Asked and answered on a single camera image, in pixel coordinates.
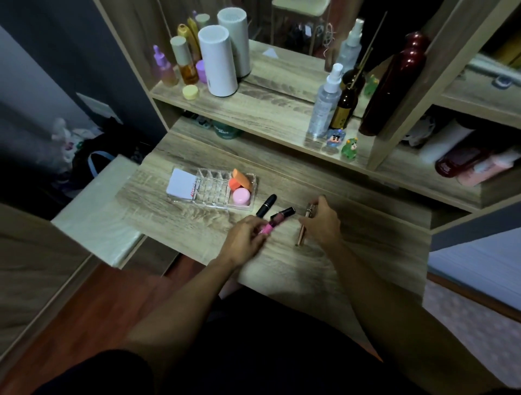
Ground white cushioned stool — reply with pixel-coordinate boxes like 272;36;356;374
50;154;146;269

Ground rose gold cosmetic tube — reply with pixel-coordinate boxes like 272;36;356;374
295;202;317;248

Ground brown reed diffuser bottle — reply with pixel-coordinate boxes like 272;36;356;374
329;47;374;131

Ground person's right forearm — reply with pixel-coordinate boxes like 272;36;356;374
323;240;507;395

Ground pink bottle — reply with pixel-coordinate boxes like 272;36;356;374
457;147;521;188

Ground yellow bottle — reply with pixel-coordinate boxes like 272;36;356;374
177;23;202;62

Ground clear acrylic cosmetic organizer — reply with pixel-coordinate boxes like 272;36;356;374
166;166;257;212

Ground green cartoon figurine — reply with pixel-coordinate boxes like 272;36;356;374
340;137;359;160

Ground white lotion bottle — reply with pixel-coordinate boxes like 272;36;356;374
418;119;475;164

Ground black bag blue handle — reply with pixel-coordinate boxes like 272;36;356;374
71;122;143;192

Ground pink lip gloss black cap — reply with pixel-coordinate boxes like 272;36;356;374
259;206;296;237

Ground clear spray bottle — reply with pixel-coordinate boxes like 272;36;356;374
306;63;345;139

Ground dark red glossy bottle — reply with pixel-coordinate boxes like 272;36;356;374
358;31;431;137

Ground light blue bed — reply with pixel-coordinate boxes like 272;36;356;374
427;226;521;312

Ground orange makeup sponge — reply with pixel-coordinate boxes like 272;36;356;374
228;168;253;192

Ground dark maroon bottle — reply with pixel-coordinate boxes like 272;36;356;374
434;146;491;178

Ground white cylinder device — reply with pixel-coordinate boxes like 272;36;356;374
198;25;239;98

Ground person's left forearm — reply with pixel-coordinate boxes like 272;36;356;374
120;254;237;379

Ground purple dropper bottle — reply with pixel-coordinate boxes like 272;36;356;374
152;44;179;87

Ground wooden wardrobe door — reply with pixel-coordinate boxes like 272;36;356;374
0;203;102;363

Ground person's right hand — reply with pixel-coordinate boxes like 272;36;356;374
299;195;344;252

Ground white crumpled object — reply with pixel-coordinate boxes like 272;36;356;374
401;116;437;148

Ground amber bottle beige cap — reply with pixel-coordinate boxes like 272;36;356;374
170;35;199;85

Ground white paper pad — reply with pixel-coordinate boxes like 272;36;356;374
166;168;199;201

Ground teal round jar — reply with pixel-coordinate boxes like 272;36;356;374
211;120;245;140

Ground wooden vanity desk with shelves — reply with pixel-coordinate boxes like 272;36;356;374
93;0;521;351

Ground white plush toy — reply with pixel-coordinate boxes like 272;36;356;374
50;117;104;164

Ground person's left hand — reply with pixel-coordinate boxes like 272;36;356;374
219;215;272;268

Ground patterned floor rug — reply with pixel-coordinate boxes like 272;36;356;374
422;280;521;385

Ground person's black shorts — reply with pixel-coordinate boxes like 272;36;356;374
32;285;521;395

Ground black lipstick tube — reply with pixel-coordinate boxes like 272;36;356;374
255;194;278;218

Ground blue cartoon figurine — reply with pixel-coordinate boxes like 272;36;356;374
323;128;347;154

